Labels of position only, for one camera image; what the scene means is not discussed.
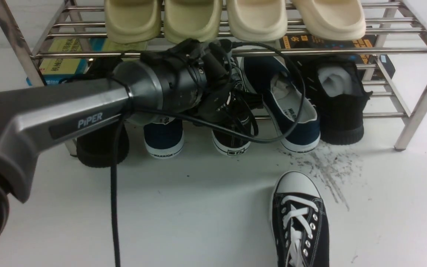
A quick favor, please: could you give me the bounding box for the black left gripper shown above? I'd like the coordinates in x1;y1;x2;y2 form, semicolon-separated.
139;39;263;123

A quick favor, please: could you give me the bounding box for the black canvas sneaker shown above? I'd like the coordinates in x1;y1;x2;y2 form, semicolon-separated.
270;171;330;267
211;57;252;156

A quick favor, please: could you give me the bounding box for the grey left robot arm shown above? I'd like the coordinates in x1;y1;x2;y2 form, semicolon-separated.
0;39;262;235

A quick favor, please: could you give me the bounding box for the stainless steel shoe rack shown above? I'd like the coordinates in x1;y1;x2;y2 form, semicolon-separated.
0;0;427;151

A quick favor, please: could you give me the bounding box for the navy canvas shoe right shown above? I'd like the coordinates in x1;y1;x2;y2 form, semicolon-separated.
239;56;321;154

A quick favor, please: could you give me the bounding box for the navy canvas shoe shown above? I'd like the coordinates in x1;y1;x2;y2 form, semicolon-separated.
239;56;321;154
143;117;185;159

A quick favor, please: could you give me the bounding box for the navy canvas shoe left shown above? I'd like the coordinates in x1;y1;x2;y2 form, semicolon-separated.
143;117;185;159

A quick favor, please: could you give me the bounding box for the olive green slipper right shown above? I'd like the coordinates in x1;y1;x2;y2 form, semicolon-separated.
164;0;223;44

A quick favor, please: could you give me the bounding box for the olive green slipper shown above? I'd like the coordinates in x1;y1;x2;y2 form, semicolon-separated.
164;0;223;44
105;0;163;44

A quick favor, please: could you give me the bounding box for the cream slipper left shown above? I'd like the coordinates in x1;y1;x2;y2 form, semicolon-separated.
226;0;288;42

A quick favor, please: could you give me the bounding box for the cream slipper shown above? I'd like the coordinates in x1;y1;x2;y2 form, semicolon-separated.
291;0;366;41
226;0;288;42

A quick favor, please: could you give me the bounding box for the black knit sneaker right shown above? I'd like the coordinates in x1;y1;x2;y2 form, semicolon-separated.
287;55;373;145

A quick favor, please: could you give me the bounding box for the black knit sneaker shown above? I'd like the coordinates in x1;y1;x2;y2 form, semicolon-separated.
76;57;129;168
287;55;373;145

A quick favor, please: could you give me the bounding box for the olive green slipper left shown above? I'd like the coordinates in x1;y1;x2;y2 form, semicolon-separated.
105;0;163;44

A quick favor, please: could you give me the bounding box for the cream slipper right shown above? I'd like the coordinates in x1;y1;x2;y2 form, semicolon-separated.
291;0;366;41

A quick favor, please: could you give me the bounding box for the black knit sneaker left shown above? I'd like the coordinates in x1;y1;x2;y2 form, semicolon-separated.
76;57;129;168

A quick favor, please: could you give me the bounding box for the black orange book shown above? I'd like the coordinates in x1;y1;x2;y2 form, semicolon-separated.
279;35;396;80

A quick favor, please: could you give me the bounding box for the yellow green book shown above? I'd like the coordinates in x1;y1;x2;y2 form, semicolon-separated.
39;38;148;85

